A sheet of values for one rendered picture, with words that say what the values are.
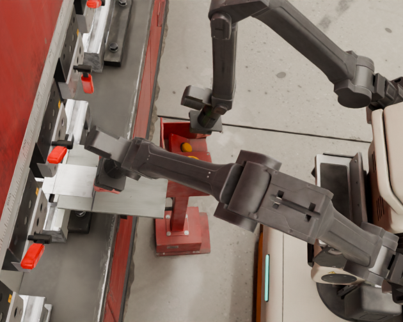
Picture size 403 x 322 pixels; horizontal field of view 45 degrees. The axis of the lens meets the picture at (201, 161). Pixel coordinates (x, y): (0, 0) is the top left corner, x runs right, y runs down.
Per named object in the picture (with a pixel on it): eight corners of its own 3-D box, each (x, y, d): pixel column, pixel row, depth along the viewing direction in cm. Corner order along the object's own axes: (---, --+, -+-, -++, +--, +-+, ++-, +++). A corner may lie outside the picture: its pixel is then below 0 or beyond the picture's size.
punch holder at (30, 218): (32, 275, 93) (10, 248, 79) (-13, 270, 93) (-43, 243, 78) (49, 203, 100) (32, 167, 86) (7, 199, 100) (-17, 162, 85)
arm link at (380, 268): (402, 285, 94) (412, 259, 95) (374, 273, 89) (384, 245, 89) (363, 269, 102) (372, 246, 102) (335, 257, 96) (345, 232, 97)
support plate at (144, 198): (163, 219, 120) (163, 218, 120) (57, 208, 119) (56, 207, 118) (171, 156, 129) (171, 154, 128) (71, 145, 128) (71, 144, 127)
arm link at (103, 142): (141, 182, 100) (157, 144, 101) (89, 160, 95) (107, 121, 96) (125, 176, 111) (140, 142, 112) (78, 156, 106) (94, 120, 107)
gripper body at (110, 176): (94, 184, 112) (107, 174, 106) (103, 147, 116) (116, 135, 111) (120, 193, 115) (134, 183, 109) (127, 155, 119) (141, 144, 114)
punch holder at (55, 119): (54, 181, 103) (38, 143, 88) (14, 177, 102) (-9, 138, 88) (68, 122, 110) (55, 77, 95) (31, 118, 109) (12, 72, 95)
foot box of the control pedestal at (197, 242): (211, 253, 220) (213, 245, 209) (155, 256, 217) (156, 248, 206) (206, 212, 229) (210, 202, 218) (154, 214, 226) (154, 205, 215)
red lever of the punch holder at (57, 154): (61, 157, 89) (73, 139, 98) (38, 154, 89) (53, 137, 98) (61, 166, 90) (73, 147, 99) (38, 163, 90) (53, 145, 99)
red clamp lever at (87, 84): (94, 95, 116) (90, 69, 108) (77, 93, 116) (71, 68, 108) (96, 89, 117) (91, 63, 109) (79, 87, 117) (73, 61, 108)
